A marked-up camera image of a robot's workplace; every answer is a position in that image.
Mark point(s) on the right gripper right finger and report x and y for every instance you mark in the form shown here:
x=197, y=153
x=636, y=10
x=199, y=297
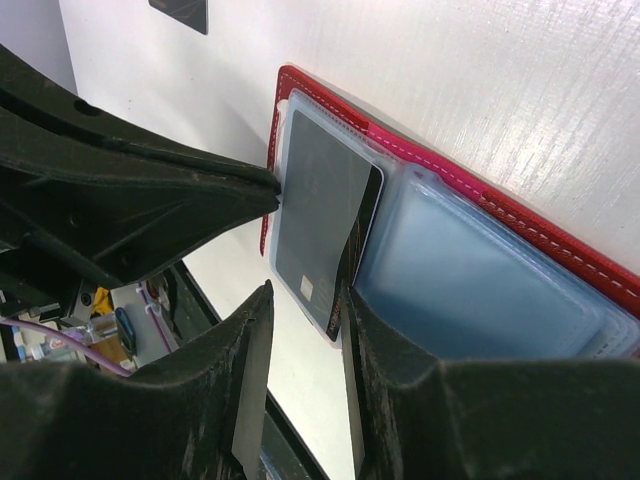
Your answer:
x=414, y=416

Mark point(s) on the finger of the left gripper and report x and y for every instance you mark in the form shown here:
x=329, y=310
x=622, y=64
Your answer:
x=32, y=97
x=111, y=213

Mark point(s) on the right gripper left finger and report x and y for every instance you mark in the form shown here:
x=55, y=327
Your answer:
x=168, y=420

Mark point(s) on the red leather card holder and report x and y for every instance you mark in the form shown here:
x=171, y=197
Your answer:
x=458, y=267

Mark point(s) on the black VIP card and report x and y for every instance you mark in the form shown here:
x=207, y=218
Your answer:
x=191, y=13

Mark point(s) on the dark grey card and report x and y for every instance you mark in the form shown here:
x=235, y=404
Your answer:
x=332, y=182

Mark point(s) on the cluttered items beyond table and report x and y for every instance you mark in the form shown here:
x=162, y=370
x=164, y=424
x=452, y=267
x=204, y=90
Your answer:
x=117, y=331

